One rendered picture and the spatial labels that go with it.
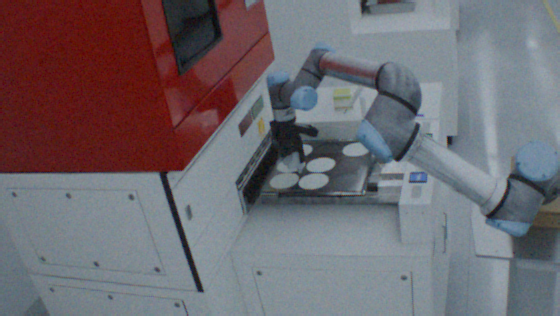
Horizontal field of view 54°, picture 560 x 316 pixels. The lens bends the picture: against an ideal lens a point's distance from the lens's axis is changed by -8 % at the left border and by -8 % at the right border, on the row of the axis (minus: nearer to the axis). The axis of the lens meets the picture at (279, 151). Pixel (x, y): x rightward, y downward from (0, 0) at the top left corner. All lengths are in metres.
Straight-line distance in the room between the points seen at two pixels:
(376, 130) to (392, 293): 0.58
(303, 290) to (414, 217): 0.43
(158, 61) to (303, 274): 0.81
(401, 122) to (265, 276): 0.71
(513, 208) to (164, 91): 0.92
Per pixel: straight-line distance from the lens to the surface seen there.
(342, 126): 2.21
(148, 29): 1.38
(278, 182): 2.00
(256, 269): 1.87
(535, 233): 1.79
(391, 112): 1.46
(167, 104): 1.43
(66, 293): 2.07
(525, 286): 1.95
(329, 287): 1.84
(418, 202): 1.68
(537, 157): 1.59
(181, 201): 1.58
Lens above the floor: 1.88
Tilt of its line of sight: 26 degrees down
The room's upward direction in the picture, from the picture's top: 11 degrees counter-clockwise
